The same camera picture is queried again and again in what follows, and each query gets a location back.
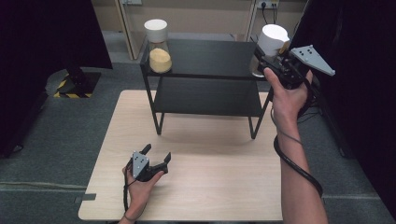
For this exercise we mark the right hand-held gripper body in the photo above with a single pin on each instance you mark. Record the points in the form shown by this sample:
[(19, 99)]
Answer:
[(295, 67)]

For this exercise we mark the grey tape strip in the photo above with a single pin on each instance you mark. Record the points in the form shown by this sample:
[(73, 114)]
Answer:
[(85, 197)]

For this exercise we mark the jar with white spout lid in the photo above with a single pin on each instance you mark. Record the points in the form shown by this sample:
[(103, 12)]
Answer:
[(271, 39)]

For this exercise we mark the person's left hand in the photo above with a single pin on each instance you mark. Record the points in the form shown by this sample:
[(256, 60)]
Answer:
[(140, 189)]

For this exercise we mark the stand base with striped tape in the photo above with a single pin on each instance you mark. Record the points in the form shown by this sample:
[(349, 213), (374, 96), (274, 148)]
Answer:
[(77, 84)]

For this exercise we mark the jar of yellow powder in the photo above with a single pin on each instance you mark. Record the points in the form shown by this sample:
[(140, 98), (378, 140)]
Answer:
[(159, 53)]

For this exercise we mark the dark curtain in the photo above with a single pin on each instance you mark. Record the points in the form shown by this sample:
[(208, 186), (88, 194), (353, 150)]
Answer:
[(40, 46), (358, 109)]

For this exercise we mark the person's right hand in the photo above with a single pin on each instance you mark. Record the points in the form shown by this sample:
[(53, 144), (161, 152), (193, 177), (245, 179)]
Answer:
[(288, 99)]

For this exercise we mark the light wooden cabinet frame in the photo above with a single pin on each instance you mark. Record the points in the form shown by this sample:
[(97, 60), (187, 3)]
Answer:
[(193, 15)]

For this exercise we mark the black metal shelf rack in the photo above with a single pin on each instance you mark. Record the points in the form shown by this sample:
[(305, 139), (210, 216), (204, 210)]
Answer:
[(208, 59)]

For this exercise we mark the wall power socket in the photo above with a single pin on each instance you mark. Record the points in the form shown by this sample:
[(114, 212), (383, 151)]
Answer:
[(267, 3)]

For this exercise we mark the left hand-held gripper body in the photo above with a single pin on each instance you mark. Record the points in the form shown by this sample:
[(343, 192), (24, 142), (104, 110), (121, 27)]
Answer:
[(140, 166)]

